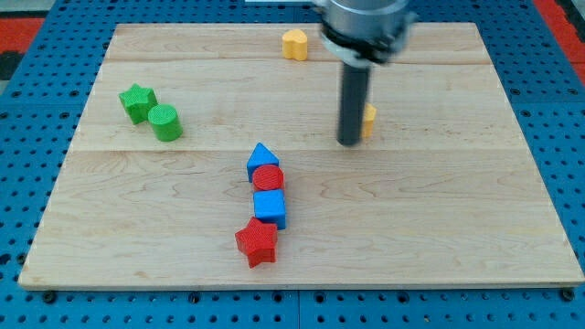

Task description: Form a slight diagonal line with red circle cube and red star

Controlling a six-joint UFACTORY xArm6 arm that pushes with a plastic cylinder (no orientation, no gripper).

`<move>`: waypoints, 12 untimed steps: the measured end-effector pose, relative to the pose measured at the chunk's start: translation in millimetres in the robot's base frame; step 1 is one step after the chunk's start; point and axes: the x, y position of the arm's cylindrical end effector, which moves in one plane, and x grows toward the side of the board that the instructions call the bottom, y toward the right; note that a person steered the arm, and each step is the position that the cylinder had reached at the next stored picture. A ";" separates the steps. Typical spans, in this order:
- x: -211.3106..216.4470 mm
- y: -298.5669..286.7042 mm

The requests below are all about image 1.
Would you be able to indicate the red star block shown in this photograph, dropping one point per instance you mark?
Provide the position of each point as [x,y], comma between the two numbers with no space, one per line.
[258,242]

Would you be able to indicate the wooden board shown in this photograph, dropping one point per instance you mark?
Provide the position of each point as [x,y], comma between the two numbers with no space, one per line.
[444,195]

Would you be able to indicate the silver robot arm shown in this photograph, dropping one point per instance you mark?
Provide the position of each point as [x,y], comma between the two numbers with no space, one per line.
[361,33]

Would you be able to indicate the green star block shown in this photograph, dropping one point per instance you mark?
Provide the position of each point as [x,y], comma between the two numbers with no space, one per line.
[137,101]

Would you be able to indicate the blue cube block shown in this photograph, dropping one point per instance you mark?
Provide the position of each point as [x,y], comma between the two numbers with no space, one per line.
[269,207]

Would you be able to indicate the green cylinder block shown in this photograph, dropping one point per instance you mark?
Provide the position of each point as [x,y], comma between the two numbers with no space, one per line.
[165,123]

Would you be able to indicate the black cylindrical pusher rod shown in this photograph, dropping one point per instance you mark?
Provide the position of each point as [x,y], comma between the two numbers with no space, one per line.
[353,96]

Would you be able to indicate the red cylinder block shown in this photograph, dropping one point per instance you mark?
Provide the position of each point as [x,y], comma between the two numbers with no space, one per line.
[268,177]

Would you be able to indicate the blue triangle block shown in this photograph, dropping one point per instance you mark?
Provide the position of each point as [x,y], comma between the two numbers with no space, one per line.
[261,155]

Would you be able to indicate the yellow pentagon block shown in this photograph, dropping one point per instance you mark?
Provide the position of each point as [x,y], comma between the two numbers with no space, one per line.
[369,116]

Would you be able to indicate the yellow heart block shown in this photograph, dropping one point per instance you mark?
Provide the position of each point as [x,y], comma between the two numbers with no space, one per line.
[295,45]

